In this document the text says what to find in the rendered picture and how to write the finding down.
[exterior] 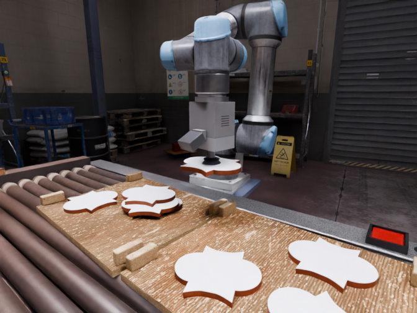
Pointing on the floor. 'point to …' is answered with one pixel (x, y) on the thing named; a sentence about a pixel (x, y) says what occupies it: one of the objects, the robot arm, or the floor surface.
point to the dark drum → (97, 147)
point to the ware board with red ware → (177, 151)
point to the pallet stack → (135, 128)
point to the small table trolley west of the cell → (44, 136)
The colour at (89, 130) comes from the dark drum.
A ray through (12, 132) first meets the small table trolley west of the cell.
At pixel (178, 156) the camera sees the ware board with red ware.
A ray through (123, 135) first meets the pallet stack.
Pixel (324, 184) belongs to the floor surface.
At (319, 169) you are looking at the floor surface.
